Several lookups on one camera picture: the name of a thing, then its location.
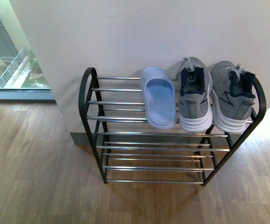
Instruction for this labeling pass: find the grey sneaker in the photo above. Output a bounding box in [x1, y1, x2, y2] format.
[210, 61, 256, 133]
[177, 57, 213, 133]

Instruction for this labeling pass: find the black metal shoe rack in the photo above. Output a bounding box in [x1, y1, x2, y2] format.
[78, 68, 266, 185]

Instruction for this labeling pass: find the light blue slipper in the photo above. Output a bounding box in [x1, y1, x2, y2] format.
[141, 66, 177, 129]

